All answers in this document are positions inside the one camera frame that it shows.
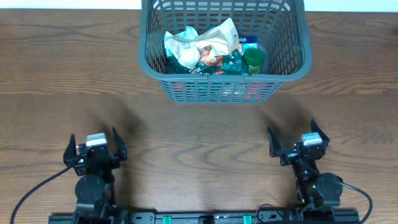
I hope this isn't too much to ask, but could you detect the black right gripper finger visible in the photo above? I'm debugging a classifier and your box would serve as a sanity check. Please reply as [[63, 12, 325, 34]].
[[267, 127, 282, 157], [310, 119, 330, 143]]

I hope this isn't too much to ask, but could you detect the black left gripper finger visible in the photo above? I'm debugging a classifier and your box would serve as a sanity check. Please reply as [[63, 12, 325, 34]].
[[112, 127, 127, 161], [63, 134, 78, 167]]

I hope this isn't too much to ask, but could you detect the green lid jar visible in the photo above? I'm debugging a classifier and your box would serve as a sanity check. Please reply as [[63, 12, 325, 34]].
[[243, 48, 266, 74]]

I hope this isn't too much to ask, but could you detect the green snack bag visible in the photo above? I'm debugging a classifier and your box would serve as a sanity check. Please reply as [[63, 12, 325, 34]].
[[168, 50, 249, 75]]

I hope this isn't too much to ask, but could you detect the blue tissue multipack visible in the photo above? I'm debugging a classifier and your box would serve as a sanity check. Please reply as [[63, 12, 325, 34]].
[[238, 36, 258, 55]]

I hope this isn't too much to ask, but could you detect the light teal small packet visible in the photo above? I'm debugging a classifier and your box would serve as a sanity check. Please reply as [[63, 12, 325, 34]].
[[164, 26, 199, 57]]

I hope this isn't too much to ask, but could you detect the beige paper pouch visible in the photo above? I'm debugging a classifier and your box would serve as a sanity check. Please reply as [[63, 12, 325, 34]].
[[169, 17, 241, 70]]

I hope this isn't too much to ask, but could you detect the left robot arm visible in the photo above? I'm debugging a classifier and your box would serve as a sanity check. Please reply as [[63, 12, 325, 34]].
[[63, 128, 127, 218]]

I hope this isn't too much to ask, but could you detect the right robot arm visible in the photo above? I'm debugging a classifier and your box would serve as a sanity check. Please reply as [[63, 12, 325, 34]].
[[267, 120, 343, 220]]

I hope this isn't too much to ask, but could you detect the grey plastic lattice basket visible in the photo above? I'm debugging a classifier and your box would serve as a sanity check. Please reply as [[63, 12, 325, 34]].
[[137, 0, 312, 104]]

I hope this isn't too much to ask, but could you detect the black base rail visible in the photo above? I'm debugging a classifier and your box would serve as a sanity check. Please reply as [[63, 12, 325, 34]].
[[48, 210, 360, 224]]

